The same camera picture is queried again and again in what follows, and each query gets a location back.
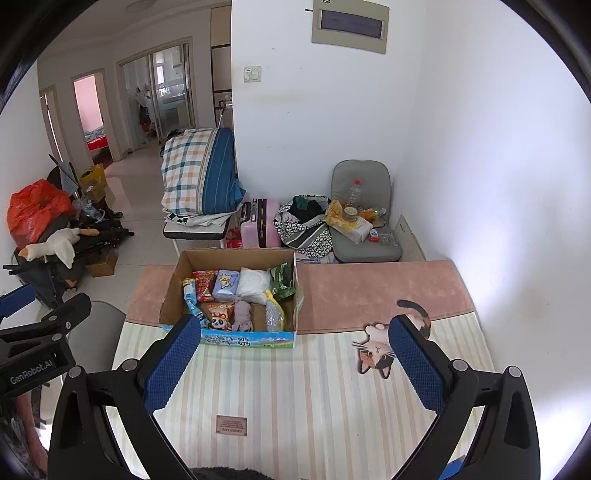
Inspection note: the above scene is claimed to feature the orange cartoon snack packet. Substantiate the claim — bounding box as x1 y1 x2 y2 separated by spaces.
202 302 235 331

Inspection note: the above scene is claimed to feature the blue ice cream cone wrapper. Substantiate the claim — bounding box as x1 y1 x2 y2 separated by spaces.
182 278 207 329

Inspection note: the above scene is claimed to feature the purple knitted cloth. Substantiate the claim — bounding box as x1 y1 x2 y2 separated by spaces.
232 300 253 332

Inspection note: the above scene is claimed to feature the red snack packet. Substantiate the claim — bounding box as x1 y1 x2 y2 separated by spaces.
192 270 218 303

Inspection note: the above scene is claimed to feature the light blue tissue pack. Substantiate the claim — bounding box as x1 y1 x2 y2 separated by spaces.
213 270 240 302

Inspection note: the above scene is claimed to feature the white plastic bag pack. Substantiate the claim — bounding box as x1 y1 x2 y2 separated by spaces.
236 268 271 305

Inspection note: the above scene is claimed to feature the green snack packet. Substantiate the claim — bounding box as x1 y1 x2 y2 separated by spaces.
270 262 296 301

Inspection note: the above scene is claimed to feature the black exercise equipment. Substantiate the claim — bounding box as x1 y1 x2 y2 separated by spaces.
2 156 134 308

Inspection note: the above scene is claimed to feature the grey chair at table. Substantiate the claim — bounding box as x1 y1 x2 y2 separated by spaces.
68 301 126 373

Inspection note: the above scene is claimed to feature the white goose plush toy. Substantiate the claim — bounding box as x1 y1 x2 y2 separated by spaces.
18 228 99 269

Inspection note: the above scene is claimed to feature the brown label tag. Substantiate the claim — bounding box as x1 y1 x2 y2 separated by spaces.
215 415 249 437

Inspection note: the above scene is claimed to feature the orange plastic bag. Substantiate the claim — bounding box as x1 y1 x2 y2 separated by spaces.
6 179 75 248

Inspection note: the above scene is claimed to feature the small cardboard box on floor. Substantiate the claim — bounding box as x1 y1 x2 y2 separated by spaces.
86 249 117 278

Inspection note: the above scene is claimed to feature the cardboard milk box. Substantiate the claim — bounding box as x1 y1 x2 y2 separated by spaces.
158 249 304 348

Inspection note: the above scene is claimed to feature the yellow plastic bag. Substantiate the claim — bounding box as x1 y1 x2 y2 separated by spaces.
325 200 373 244

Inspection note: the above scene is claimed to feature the pink suitcase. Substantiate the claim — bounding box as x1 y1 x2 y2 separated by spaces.
239 198 281 249

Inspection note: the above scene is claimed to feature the plaid and blue bedding stack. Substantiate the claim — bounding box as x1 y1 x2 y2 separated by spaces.
161 127 245 217

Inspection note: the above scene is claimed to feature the black and white patterned bag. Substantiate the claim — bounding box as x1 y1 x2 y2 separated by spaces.
273 195 332 258

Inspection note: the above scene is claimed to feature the clear plastic bottle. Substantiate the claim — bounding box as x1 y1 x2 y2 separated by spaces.
346 179 362 209

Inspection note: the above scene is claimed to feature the grey cushioned chair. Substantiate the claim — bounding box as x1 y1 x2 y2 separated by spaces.
331 160 402 263

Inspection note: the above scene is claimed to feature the white wall switch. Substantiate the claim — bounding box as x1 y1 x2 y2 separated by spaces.
242 66 262 83

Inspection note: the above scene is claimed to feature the wall electrical panel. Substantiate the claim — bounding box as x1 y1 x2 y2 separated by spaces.
311 0 391 55

